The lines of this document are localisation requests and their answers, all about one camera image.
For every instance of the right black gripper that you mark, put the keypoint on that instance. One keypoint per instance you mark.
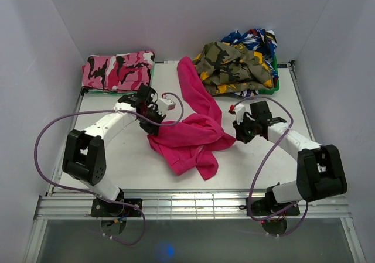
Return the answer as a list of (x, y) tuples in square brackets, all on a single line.
[(240, 136)]

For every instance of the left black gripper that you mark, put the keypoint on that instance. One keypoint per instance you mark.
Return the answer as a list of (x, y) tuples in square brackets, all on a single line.
[(152, 129)]

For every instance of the magenta pink trousers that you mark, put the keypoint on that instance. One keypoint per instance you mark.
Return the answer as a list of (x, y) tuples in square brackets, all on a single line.
[(191, 143)]

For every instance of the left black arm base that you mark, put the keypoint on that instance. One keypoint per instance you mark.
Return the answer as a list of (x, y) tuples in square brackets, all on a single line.
[(114, 216)]

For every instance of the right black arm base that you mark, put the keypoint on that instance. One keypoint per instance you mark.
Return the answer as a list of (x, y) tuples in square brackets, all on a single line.
[(277, 225)]

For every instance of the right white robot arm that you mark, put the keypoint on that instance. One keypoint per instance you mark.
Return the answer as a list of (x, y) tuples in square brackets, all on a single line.
[(319, 168)]

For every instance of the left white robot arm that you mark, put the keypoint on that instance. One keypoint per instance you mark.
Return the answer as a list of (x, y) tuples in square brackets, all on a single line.
[(84, 156)]

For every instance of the pink camouflage folded trousers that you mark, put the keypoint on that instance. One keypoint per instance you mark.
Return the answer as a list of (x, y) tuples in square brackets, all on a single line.
[(145, 55)]

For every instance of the olive yellow camouflage trousers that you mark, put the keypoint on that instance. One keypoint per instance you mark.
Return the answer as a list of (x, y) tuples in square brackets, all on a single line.
[(224, 68)]

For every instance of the blue white camouflage trousers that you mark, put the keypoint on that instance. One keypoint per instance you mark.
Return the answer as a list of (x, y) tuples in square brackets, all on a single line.
[(264, 42)]

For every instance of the green plastic bin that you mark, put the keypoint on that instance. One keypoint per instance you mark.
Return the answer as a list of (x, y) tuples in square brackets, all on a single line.
[(272, 83)]

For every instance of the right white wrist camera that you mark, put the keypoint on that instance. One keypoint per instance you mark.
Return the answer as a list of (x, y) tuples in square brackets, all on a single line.
[(239, 111)]

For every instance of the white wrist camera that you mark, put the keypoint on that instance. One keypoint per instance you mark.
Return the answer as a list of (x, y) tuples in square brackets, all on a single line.
[(239, 111), (165, 105)]

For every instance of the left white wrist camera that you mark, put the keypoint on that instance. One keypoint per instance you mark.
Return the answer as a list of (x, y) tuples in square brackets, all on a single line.
[(165, 105)]

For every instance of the aluminium front rail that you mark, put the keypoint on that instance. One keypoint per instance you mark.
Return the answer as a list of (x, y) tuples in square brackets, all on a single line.
[(183, 205)]

